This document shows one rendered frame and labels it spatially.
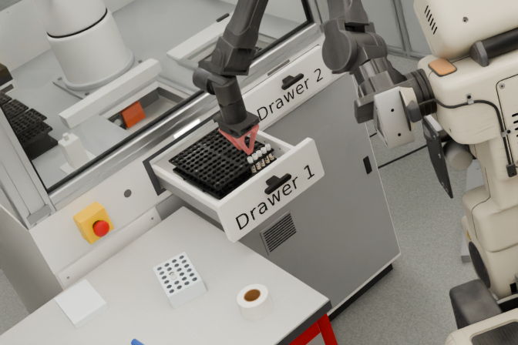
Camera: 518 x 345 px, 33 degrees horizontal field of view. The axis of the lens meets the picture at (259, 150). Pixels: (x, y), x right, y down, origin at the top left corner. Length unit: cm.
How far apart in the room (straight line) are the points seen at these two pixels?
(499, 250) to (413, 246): 130
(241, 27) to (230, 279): 57
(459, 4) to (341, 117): 109
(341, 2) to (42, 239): 93
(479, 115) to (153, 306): 88
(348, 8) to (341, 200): 110
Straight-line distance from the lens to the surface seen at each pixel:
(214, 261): 205
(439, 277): 294
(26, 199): 208
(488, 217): 174
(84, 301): 210
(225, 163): 210
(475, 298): 179
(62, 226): 214
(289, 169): 201
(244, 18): 188
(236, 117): 196
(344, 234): 272
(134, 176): 218
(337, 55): 163
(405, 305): 287
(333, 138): 255
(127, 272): 214
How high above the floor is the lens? 202
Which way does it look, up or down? 32 degrees down
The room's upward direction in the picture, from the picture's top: 20 degrees counter-clockwise
